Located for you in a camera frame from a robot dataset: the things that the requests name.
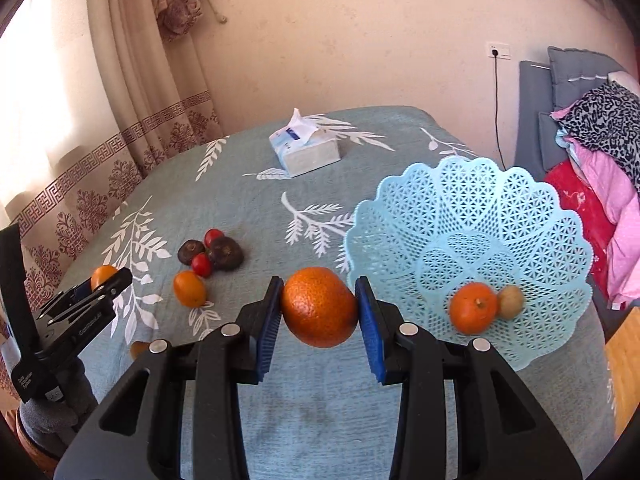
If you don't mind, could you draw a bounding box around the smooth large orange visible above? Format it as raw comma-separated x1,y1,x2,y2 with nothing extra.
90,264,118,290

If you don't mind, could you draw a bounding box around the large brown kiwi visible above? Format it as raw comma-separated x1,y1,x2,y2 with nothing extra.
129,341,150,361

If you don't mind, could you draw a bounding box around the smooth small orange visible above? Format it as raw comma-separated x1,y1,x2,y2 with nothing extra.
172,271,207,309

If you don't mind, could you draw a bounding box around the small dark avocado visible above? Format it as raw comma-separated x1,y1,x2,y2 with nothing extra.
177,240,206,266

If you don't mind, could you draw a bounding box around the red tomato front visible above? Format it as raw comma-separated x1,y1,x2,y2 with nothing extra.
191,252,214,278

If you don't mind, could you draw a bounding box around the red tomato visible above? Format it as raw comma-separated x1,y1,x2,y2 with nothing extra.
191,252,214,278
203,229,224,248

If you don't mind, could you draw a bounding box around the large dark avocado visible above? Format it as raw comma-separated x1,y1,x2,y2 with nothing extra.
206,236,244,271

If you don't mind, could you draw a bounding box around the small tan kiwi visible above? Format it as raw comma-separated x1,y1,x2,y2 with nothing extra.
497,285,525,320

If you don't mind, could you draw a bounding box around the rough orange tangerine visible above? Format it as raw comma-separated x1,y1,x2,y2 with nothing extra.
282,266,358,348

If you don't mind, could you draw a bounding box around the grey gloved left hand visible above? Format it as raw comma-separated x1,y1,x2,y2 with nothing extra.
18,358,98,455

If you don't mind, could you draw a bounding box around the teal leaf-print bedspread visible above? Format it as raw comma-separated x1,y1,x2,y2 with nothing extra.
63,107,615,472

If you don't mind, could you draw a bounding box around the beige patterned curtain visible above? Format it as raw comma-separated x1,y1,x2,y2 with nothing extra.
1,0,222,308

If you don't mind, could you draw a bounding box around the light blue lattice basket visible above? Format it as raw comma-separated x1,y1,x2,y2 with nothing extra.
344,156,592,370

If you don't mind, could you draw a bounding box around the tissue box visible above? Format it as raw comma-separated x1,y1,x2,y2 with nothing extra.
269,108,341,178

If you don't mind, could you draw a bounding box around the red bedding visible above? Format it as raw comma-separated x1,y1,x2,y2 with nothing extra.
544,160,615,300

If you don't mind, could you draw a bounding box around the pink blanket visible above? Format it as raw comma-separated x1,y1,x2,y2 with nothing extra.
555,131,639,309

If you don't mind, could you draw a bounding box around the leopard print garment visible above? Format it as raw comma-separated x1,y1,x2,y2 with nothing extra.
558,81,639,191

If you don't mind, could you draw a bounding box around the grey cushioned headboard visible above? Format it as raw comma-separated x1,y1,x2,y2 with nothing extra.
514,47,623,181

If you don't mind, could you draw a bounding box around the black power cable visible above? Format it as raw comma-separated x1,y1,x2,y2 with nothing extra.
492,51,508,170

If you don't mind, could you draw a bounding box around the white wall socket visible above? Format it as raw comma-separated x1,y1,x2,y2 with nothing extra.
486,41,511,60

